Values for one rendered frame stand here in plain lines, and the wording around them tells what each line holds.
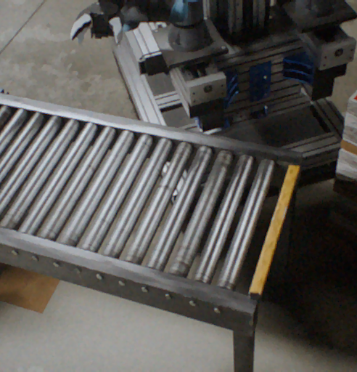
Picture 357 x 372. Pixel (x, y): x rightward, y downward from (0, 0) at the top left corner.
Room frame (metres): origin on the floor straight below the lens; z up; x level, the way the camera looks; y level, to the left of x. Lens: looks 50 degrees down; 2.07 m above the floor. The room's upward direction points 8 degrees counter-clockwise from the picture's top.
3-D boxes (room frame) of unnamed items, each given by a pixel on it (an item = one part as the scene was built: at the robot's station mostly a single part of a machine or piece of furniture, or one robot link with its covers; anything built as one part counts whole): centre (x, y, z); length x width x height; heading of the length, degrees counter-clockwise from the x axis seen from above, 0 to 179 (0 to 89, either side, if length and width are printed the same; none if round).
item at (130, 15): (1.49, 0.07, 1.12); 0.11 x 0.08 x 0.11; 76
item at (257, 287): (0.87, -0.25, 0.81); 0.43 x 0.03 x 0.02; 154
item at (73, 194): (1.14, 0.29, 0.77); 0.47 x 0.05 x 0.05; 154
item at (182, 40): (1.72, -0.11, 0.87); 0.15 x 0.15 x 0.10
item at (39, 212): (1.17, 0.35, 0.77); 0.47 x 0.05 x 0.05; 154
